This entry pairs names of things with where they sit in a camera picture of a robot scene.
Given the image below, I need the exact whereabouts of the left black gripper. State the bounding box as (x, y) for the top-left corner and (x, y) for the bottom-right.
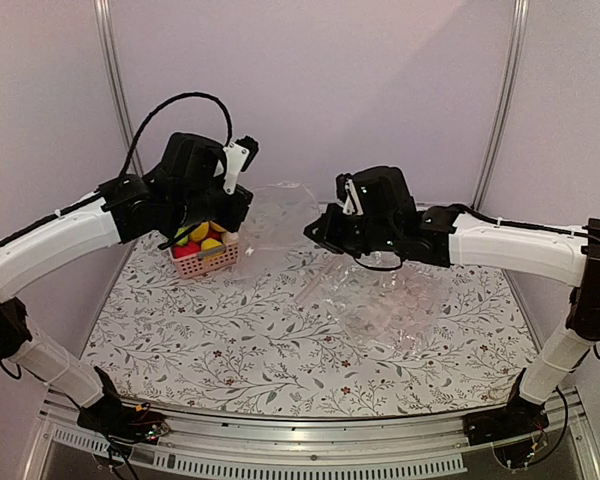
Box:
(170, 184), (254, 233)

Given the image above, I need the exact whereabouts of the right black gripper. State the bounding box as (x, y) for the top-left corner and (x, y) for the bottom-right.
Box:
(305, 202), (398, 259)

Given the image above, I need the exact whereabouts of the pink dotted zip bag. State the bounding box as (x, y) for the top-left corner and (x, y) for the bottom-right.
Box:
(235, 182), (320, 279)

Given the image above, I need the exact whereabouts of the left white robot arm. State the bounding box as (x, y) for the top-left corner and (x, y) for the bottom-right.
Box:
(0, 92), (259, 434)

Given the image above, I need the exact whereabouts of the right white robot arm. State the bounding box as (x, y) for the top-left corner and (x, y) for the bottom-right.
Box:
(304, 166), (600, 436)

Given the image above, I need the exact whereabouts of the crinkled clear zip bag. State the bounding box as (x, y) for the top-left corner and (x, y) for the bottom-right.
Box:
(296, 253), (453, 355)

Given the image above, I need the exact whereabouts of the yellow plush banana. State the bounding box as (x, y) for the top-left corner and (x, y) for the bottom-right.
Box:
(189, 222), (210, 243)

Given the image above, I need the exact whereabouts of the yellow plush lemon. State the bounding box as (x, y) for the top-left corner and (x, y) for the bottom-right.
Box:
(200, 237), (224, 252)

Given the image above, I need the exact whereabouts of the beige plush garlic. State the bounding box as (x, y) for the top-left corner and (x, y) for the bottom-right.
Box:
(221, 232), (239, 244)

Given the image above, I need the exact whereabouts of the green plush pepper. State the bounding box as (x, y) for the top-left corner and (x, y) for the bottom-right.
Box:
(173, 227), (191, 246)

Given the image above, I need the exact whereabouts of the red plush tomato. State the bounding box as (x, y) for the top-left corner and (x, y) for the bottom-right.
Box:
(172, 242), (201, 259)

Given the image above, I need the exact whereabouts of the pink plastic basket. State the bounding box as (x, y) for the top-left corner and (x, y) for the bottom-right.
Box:
(169, 241), (239, 279)

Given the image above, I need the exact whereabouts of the floral tablecloth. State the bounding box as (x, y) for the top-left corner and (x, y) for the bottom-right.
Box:
(82, 233), (537, 417)

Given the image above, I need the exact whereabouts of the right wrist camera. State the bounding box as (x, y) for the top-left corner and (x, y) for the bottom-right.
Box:
(336, 173), (364, 216)

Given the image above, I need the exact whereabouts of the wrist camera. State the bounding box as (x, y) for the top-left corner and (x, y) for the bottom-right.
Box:
(336, 173), (364, 216)
(215, 136), (259, 195)

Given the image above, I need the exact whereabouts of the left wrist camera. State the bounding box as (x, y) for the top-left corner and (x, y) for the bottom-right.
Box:
(215, 136), (259, 195)

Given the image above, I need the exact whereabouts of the left aluminium frame post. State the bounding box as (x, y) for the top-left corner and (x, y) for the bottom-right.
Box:
(94, 0), (134, 149)

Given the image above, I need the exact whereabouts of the aluminium frame post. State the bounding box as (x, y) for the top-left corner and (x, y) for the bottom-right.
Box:
(94, 0), (134, 149)
(471, 0), (530, 210)

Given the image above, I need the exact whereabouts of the front aluminium rail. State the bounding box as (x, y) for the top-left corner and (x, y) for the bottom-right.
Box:
(24, 389), (600, 479)

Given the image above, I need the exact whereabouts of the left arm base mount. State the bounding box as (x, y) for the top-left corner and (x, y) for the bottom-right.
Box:
(77, 396), (170, 445)

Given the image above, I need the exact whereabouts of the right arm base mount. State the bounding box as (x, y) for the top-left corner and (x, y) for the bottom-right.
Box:
(462, 392), (549, 468)

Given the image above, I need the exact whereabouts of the right aluminium frame post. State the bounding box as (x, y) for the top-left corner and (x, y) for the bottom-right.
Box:
(471, 0), (530, 210)

